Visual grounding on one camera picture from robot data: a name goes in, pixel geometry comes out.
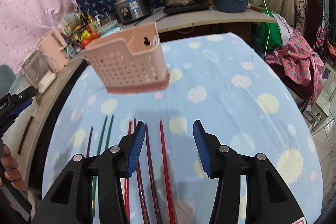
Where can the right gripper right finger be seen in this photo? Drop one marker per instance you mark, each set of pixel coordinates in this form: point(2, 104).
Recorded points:
point(203, 146)

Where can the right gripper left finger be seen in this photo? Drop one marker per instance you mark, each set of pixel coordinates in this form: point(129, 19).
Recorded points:
point(134, 147)

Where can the dark maroon chopstick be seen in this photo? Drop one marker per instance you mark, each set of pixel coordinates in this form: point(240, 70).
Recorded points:
point(152, 179)
point(142, 195)

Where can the person's left hand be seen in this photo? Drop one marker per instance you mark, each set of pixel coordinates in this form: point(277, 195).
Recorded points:
point(12, 173)

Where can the teal dish drainer lid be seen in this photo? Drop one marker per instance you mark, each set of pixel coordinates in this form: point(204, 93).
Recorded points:
point(7, 78)

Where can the white blender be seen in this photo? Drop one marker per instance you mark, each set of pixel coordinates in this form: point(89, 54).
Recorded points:
point(37, 71)

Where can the light blue patterned tablecloth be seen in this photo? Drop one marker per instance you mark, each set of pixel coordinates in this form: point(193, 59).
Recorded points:
point(222, 82)

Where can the pink electric kettle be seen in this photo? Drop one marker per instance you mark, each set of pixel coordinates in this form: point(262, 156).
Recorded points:
point(52, 47)

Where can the pink perforated utensil holder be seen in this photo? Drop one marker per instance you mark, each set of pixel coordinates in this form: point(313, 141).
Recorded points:
point(130, 61)

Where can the left tomato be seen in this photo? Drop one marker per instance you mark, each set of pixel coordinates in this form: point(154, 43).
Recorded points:
point(85, 42)

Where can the tomato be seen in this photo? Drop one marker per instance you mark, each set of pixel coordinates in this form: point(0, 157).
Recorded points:
point(85, 42)
point(95, 35)

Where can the yellow seasoning packet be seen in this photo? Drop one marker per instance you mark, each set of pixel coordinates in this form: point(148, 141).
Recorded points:
point(84, 34)

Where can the right tomato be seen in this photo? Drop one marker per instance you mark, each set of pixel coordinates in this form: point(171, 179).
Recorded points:
point(95, 35)

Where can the yellow oil bottle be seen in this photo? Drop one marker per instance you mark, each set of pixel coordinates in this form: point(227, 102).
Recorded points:
point(92, 23)

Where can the pink dotted curtain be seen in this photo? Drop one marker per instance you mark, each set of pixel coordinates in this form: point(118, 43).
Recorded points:
point(24, 23)

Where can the blue wet wipes pack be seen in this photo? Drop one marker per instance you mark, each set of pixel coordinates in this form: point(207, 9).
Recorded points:
point(109, 28)

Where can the pink floral garment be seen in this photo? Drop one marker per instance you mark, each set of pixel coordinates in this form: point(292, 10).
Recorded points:
point(298, 67)

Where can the green plastic bag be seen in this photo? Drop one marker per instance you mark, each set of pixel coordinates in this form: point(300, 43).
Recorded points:
point(268, 35)

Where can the grey back counter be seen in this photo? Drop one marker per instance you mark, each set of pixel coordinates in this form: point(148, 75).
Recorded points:
point(166, 23)

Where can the black induction cooker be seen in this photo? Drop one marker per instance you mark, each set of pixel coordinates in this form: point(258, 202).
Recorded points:
point(184, 9)

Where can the steel rice cooker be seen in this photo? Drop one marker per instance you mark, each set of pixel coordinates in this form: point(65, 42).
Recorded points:
point(130, 11)

